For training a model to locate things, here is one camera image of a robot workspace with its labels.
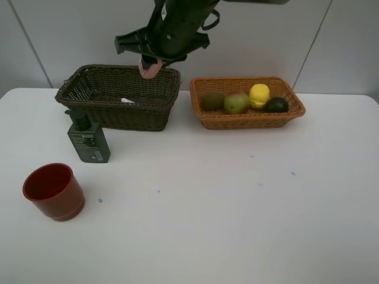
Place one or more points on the dark green pump bottle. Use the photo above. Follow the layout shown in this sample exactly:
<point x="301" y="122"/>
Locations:
<point x="87" y="138"/>

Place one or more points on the dark brown wicker basket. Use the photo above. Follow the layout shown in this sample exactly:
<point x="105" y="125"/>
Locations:
<point x="117" y="97"/>

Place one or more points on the orange wicker basket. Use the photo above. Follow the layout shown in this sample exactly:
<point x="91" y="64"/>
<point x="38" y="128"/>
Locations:
<point x="254" y="118"/>

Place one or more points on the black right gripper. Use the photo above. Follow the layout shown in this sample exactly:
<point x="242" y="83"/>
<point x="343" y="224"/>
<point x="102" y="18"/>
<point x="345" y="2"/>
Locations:
<point x="172" y="31"/>

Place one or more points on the brown kiwi fruit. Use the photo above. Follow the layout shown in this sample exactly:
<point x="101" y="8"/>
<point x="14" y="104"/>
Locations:
<point x="212" y="101"/>

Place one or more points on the dark green avocado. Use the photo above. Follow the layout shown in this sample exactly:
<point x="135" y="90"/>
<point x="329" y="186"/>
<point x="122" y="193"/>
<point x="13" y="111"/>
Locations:
<point x="276" y="105"/>

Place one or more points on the green red pear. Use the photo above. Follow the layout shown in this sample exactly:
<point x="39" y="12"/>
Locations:
<point x="236" y="103"/>

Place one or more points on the yellow lemon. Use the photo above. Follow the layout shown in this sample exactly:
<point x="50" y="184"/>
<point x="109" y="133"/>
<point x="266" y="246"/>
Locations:
<point x="259" y="95"/>

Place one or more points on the white marker pink caps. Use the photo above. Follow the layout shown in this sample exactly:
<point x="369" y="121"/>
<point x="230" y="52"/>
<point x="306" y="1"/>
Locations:
<point x="127" y="101"/>

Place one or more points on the red plastic cup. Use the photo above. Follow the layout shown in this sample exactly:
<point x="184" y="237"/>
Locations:
<point x="54" y="190"/>

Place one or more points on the pink bottle white cap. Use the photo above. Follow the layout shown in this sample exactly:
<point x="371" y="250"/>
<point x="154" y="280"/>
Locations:
<point x="149" y="70"/>

